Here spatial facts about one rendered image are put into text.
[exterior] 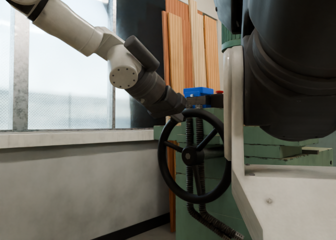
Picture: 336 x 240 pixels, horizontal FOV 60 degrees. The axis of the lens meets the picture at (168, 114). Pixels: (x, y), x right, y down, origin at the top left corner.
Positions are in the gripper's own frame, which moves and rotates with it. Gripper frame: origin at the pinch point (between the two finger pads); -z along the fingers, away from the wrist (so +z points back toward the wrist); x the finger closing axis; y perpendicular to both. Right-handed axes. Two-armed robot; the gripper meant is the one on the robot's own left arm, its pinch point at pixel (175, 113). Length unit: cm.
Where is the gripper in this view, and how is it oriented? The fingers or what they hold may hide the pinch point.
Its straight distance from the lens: 84.2
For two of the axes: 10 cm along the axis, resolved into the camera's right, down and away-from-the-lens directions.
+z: -5.8, -5.2, -6.3
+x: 7.9, -1.8, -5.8
